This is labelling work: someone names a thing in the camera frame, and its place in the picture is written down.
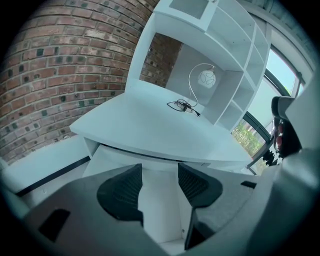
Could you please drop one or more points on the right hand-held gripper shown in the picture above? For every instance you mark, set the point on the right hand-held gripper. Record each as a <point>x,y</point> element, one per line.
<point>287,132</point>

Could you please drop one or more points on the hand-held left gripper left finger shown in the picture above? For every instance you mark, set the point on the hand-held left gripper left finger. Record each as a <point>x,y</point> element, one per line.
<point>82,225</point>

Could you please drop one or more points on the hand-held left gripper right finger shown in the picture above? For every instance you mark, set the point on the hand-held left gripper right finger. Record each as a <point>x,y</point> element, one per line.
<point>225,200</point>

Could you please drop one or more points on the gold lamp with white globe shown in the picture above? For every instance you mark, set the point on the gold lamp with white globe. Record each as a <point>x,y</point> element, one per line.
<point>207,78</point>

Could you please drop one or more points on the white desk with shelf hutch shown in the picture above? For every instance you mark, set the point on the white desk with shelf hutch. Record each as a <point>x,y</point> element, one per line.
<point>150,125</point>

